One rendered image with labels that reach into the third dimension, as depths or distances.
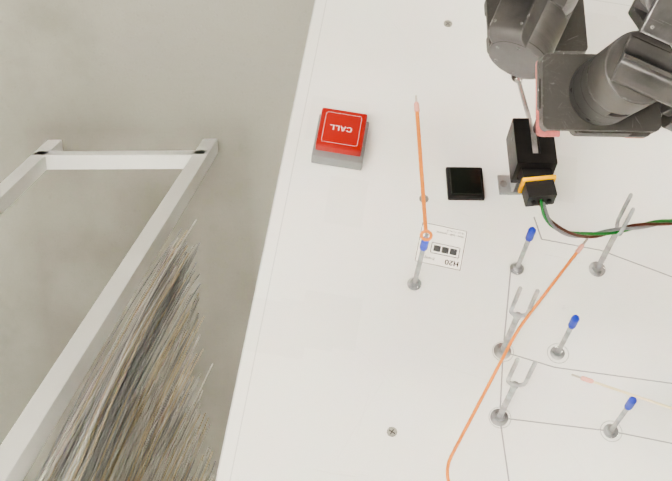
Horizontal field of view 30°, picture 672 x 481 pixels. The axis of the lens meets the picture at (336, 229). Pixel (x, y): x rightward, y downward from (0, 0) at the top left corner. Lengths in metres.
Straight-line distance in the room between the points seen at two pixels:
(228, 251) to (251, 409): 1.39
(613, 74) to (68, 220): 1.83
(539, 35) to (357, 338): 0.35
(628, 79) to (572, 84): 0.10
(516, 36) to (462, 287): 0.29
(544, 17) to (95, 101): 1.52
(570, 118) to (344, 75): 0.43
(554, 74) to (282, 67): 1.45
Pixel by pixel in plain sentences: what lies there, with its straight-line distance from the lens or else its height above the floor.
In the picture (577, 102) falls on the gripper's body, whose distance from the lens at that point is 1.06.
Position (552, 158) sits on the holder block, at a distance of 1.31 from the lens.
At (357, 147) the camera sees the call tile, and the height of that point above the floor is 1.12.
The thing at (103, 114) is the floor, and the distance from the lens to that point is 2.58.
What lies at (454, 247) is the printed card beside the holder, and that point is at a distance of 1.34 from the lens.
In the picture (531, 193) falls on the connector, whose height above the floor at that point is 1.19.
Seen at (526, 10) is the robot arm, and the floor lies 1.26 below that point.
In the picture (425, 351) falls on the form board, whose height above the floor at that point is 1.26.
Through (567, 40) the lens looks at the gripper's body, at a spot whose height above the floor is 1.13.
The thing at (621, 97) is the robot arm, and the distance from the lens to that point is 0.98.
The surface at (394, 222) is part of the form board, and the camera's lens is 1.34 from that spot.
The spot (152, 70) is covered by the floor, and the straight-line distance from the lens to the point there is 2.54.
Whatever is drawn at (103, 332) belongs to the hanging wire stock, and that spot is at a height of 0.93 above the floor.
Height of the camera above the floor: 2.42
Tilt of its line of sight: 70 degrees down
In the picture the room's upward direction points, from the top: 167 degrees counter-clockwise
